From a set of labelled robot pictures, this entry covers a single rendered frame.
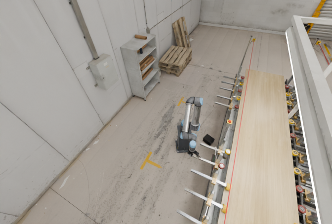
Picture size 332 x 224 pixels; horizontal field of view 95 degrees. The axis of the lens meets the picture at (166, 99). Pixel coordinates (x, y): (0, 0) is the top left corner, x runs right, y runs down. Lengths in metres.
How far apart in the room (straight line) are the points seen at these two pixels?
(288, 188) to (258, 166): 0.38
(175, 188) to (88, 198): 1.56
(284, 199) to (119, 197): 2.47
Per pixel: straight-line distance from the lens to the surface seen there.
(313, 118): 1.21
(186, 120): 2.29
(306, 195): 2.82
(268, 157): 2.77
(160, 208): 3.15
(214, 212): 2.57
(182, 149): 3.42
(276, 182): 2.65
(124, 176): 3.39
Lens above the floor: 3.10
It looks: 45 degrees down
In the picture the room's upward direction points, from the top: 3 degrees counter-clockwise
